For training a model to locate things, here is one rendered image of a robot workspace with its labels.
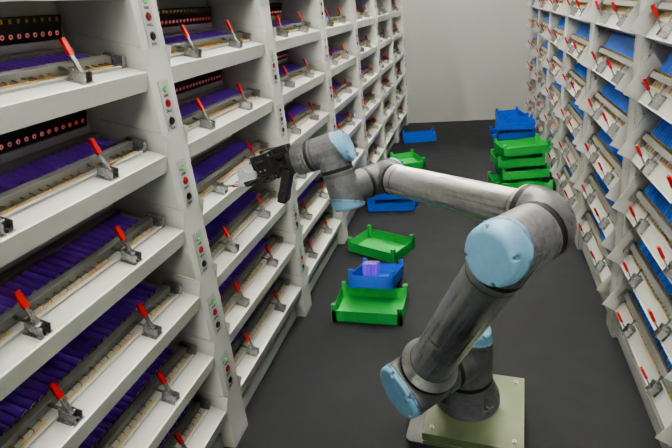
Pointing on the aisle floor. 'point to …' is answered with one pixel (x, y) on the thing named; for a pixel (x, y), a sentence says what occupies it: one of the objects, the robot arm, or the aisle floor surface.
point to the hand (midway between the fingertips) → (239, 184)
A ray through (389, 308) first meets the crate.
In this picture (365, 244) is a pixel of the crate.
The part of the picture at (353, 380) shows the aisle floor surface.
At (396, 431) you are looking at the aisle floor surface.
